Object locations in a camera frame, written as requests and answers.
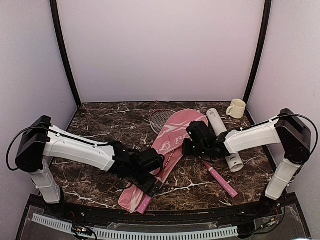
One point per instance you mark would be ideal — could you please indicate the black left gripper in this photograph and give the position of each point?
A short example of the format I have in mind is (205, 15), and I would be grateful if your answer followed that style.
(146, 188)

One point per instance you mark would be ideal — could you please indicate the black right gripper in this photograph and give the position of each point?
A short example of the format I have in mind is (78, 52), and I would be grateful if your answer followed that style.
(186, 150)

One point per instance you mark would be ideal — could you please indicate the white shuttlecock tube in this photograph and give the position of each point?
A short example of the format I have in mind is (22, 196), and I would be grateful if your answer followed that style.
(233, 160)

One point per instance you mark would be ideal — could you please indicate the pink racket cover bag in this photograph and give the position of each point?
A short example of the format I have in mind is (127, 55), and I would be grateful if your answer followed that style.
(169, 144)

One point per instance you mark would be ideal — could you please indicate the pink-handled badminton racket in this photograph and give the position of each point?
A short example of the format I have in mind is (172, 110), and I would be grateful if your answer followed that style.
(158, 120)
(147, 197)

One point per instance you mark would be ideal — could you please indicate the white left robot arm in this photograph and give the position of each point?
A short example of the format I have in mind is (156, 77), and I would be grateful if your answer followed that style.
(42, 139)

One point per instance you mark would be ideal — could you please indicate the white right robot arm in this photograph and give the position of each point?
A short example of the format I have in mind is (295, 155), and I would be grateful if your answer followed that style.
(286, 129)

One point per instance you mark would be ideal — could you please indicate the cream ceramic mug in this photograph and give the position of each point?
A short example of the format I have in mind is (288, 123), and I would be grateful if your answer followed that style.
(236, 109)

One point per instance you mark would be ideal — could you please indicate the black front table rail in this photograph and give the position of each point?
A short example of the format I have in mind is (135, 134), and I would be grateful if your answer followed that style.
(102, 216)

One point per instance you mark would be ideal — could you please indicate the white slotted cable duct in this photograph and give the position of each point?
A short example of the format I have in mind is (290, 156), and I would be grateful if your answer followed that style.
(99, 233)

